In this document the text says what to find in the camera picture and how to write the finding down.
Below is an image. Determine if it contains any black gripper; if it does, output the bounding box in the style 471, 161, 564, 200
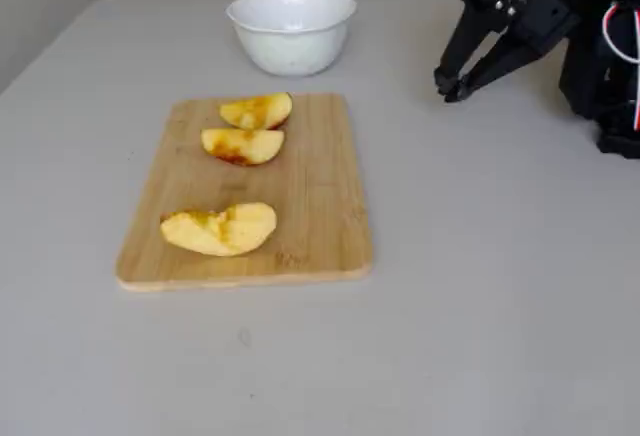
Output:
433, 0, 581, 103

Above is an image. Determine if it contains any white ceramic bowl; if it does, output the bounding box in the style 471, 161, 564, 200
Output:
225, 0, 358, 78

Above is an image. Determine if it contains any wooden cutting board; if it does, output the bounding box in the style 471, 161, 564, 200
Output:
114, 92, 374, 292

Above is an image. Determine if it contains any small browned apple slice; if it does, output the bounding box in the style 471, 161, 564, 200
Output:
218, 91, 294, 131

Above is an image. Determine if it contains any brown-cored apple slice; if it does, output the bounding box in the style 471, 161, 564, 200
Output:
200, 127, 286, 167

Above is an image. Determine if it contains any large notched apple slice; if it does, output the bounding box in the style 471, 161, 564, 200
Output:
159, 202, 278, 258

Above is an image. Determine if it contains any red white servo wire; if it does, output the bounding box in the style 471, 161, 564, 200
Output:
602, 0, 640, 131

